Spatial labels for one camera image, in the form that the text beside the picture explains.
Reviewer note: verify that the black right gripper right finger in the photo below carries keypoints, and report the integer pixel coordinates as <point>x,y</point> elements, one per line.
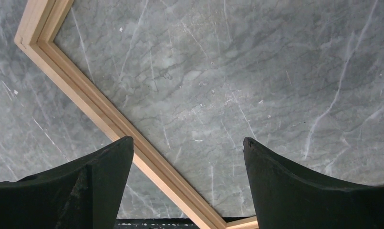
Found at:
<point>287,195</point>

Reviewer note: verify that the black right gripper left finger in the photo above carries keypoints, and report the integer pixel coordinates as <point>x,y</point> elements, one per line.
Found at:
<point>81,194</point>

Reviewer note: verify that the light wooden picture frame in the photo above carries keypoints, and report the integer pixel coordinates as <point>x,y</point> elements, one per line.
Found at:
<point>35,35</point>

